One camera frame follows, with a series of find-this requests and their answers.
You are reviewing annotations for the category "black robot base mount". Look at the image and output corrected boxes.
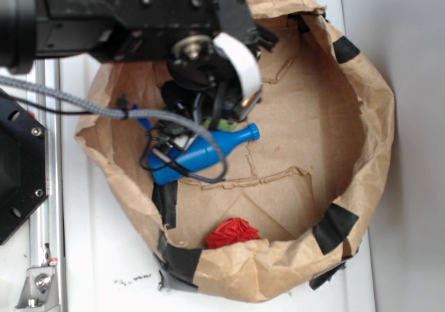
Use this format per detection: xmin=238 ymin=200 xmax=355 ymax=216
xmin=1 ymin=90 xmax=47 ymax=245

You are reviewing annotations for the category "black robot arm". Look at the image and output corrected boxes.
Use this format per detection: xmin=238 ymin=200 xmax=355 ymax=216
xmin=1 ymin=0 xmax=278 ymax=129

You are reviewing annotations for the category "brown paper bag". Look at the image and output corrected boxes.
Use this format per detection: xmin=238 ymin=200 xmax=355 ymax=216
xmin=76 ymin=0 xmax=395 ymax=302

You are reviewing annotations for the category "red crumpled paper ball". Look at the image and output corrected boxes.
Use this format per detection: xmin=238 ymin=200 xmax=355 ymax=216
xmin=206 ymin=217 xmax=261 ymax=249

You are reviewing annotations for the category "green plush frog toy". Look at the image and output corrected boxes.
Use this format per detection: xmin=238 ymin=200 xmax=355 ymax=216
xmin=203 ymin=118 xmax=238 ymax=132

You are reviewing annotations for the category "aluminium extrusion rail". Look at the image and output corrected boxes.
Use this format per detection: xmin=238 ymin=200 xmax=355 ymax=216
xmin=15 ymin=60 xmax=69 ymax=312

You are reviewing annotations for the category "black gripper body with cables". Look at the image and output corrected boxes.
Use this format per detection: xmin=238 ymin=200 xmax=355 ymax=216
xmin=114 ymin=0 xmax=281 ymax=153

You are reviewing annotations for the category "metal corner bracket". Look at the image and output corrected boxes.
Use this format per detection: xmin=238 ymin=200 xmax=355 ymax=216
xmin=14 ymin=266 xmax=60 ymax=311

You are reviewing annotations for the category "blue plastic bottle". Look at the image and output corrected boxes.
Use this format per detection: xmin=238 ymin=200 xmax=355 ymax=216
xmin=147 ymin=123 xmax=260 ymax=186

